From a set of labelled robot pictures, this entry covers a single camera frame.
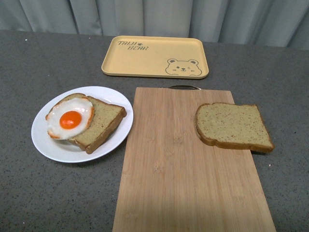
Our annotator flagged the grey curtain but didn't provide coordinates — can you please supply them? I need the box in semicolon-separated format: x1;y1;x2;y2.
0;0;309;50

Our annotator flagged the bamboo cutting board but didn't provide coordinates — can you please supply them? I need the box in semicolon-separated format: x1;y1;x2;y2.
112;87;276;232

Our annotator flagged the yellow bear tray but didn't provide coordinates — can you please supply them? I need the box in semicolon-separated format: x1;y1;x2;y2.
101;36;209;79

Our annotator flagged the white round plate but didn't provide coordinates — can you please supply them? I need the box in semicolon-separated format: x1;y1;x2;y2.
31;86;134;163

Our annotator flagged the bread slice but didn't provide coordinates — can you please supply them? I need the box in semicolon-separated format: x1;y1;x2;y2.
57;93;126;154
195;102;275;153

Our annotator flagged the fried egg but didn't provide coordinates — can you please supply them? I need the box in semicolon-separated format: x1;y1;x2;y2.
45;97;94;140

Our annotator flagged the metal cutting board handle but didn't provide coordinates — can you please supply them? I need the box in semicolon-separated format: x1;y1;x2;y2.
169;85;201;90

